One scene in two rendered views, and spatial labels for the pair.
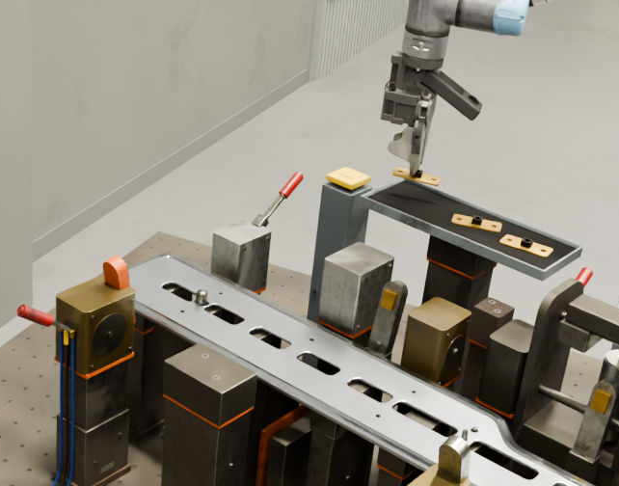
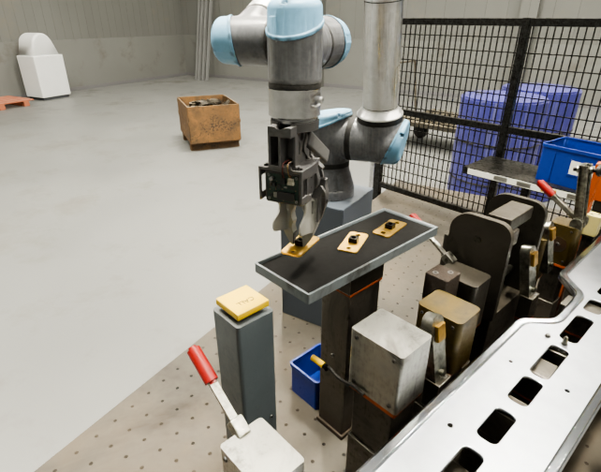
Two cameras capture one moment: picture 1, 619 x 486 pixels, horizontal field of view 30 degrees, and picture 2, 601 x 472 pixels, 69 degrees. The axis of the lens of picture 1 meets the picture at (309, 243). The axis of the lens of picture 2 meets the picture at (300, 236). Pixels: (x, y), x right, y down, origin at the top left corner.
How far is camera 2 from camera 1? 186 cm
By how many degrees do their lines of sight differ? 69
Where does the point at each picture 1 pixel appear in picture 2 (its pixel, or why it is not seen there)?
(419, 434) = (577, 367)
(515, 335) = (464, 274)
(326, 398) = (563, 426)
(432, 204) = (315, 258)
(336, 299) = (413, 378)
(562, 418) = not seen: hidden behind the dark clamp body
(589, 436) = (532, 282)
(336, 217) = (261, 345)
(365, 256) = (385, 327)
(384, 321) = (439, 351)
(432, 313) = (452, 310)
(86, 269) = not seen: outside the picture
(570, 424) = not seen: hidden behind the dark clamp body
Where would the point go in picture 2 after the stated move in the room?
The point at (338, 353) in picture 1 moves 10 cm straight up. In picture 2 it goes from (468, 405) to (479, 356)
